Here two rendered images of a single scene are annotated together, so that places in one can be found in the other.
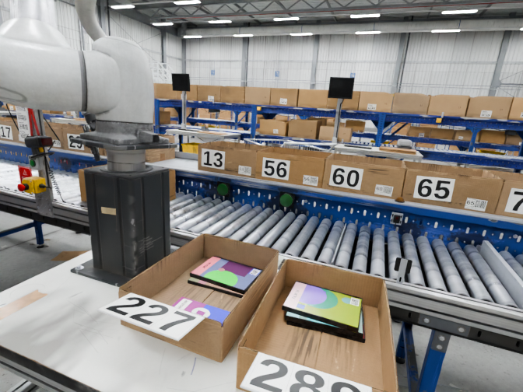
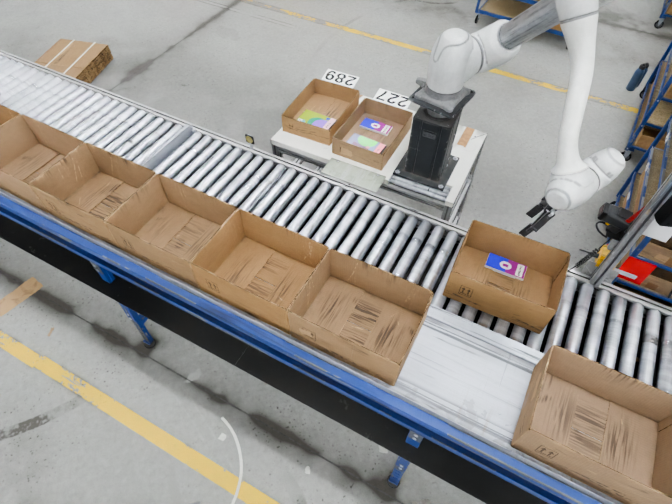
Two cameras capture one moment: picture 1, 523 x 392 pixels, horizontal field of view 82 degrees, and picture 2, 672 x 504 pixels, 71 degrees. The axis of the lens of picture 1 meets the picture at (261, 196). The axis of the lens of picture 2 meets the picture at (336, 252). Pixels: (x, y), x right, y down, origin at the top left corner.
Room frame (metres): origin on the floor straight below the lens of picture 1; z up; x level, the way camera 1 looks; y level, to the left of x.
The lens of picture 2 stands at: (2.73, 0.19, 2.36)
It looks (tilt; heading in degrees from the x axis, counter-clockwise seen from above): 53 degrees down; 187
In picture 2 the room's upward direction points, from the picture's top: 1 degrees clockwise
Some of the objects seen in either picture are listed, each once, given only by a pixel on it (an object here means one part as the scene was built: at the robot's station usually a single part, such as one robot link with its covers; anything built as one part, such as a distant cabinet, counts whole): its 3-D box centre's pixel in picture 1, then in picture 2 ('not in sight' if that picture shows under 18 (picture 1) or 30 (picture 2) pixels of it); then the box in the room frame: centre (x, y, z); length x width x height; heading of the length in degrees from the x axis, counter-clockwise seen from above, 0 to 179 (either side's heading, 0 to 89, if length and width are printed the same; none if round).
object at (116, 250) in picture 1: (131, 217); (432, 140); (0.90, 0.41, 0.91); 0.26 x 0.26 x 0.33; 71
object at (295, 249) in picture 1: (303, 236); (289, 212); (1.29, -0.21, 0.72); 0.52 x 0.05 x 0.05; 160
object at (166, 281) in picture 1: (210, 281); (373, 132); (0.74, 0.13, 0.80); 0.38 x 0.28 x 0.10; 160
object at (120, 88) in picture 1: (120, 81); (451, 58); (0.90, 0.42, 1.33); 0.18 x 0.16 x 0.22; 125
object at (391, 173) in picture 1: (363, 174); (177, 228); (1.64, -0.56, 0.96); 0.39 x 0.29 x 0.17; 70
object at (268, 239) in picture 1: (277, 230); (313, 223); (1.33, -0.09, 0.72); 0.52 x 0.05 x 0.05; 160
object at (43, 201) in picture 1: (37, 130); (640, 223); (1.49, 1.12, 1.11); 0.12 x 0.05 x 0.88; 70
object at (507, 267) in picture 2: not in sight; (505, 266); (1.49, 0.75, 0.76); 0.16 x 0.07 x 0.02; 72
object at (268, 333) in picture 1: (322, 323); (321, 110); (0.60, -0.16, 0.80); 0.38 x 0.28 x 0.10; 163
